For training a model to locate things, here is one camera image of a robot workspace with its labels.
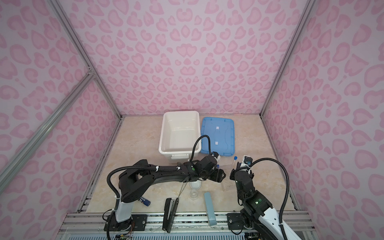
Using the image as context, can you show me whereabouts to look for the white plastic storage bin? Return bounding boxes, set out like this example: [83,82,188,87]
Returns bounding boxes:
[159,111,202,163]

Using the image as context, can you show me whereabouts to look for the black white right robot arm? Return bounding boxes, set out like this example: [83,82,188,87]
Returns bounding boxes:
[227,170,300,240]

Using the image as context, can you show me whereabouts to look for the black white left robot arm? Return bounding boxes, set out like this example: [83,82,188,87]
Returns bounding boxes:
[104,155,226,233]

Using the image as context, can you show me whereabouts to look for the clear glass watch dish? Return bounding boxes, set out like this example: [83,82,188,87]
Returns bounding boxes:
[189,181,202,190]

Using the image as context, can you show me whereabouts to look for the small clear glass beaker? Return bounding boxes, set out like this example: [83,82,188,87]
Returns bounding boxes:
[190,189,199,201]

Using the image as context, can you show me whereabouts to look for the metal tweezers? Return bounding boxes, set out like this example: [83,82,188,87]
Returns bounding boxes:
[178,182,188,198]

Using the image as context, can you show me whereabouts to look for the light blue rectangular case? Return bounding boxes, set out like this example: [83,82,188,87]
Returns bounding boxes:
[204,192,217,227]

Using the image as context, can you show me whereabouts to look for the blue plastic bin lid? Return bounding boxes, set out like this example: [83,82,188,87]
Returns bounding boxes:
[201,117,235,157]

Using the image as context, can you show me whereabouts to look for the blue glue stick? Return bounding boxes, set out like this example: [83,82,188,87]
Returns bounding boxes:
[140,197,151,207]

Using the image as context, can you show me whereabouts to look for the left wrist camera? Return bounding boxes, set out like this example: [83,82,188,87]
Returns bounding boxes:
[211,152,221,162]

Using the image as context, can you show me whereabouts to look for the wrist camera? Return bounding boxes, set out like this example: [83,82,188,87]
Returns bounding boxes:
[211,152,221,162]
[242,155,253,169]

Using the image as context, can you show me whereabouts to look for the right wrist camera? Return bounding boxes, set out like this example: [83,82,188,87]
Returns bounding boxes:
[242,155,253,169]

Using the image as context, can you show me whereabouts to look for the aluminium front rail base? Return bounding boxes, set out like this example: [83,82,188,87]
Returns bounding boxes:
[56,211,319,240]

